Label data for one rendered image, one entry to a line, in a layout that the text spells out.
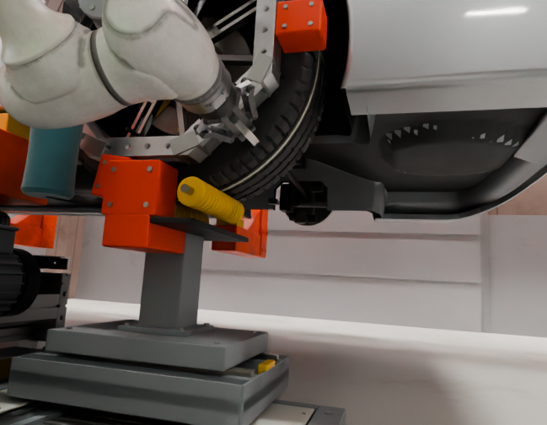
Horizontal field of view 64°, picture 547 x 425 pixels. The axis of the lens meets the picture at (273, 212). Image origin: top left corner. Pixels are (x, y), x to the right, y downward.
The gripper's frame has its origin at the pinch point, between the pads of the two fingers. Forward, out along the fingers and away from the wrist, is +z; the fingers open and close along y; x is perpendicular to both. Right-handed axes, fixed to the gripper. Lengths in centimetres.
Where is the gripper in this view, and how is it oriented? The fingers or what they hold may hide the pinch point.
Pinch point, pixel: (247, 133)
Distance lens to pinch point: 88.9
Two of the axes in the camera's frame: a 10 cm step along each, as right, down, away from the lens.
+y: 7.2, -6.9, -0.7
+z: 2.6, 1.7, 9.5
